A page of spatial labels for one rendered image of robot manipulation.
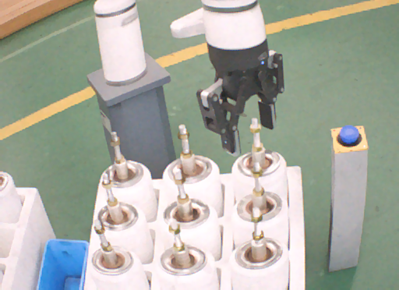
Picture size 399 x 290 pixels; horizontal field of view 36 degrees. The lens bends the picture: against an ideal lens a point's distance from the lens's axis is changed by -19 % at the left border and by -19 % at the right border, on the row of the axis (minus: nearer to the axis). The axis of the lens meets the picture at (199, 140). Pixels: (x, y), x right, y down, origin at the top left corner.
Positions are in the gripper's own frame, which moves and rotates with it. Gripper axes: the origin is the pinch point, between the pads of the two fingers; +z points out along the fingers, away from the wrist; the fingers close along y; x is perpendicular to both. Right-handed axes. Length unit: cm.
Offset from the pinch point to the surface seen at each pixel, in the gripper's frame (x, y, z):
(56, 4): 181, 74, 44
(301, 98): 49, 68, 48
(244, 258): 1.0, -2.6, 22.3
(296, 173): 14.5, 25.3, 29.8
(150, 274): 17.3, -9.8, 30.8
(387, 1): 63, 158, 48
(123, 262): 15.5, -15.3, 22.5
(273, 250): -1.5, 1.2, 22.4
